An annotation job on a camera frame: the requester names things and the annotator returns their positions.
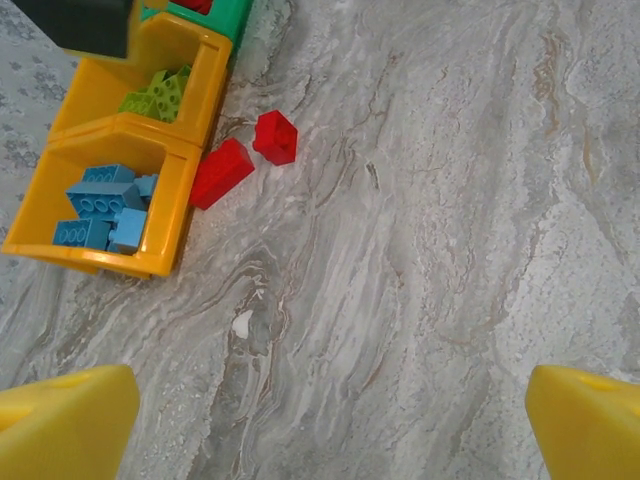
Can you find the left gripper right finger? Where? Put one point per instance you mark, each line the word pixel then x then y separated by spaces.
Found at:
pixel 590 430

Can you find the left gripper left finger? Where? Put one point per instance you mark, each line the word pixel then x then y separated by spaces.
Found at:
pixel 65 425

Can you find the lime green lego brick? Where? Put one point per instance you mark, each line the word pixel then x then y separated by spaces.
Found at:
pixel 136 105
pixel 185 73
pixel 157 80

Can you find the red lego brick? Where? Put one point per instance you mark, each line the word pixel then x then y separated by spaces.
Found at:
pixel 222 172
pixel 275 137
pixel 192 5

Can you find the lime green lego plate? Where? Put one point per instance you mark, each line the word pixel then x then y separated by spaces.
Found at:
pixel 168 102

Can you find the blue lego brick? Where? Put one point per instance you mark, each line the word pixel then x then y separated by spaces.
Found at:
pixel 147 185
pixel 80 235
pixel 107 174
pixel 131 231
pixel 102 201

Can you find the orange plastic bin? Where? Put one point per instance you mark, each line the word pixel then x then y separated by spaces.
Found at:
pixel 205 90
pixel 170 200

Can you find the green plastic bin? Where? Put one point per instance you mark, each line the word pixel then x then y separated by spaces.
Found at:
pixel 235 20

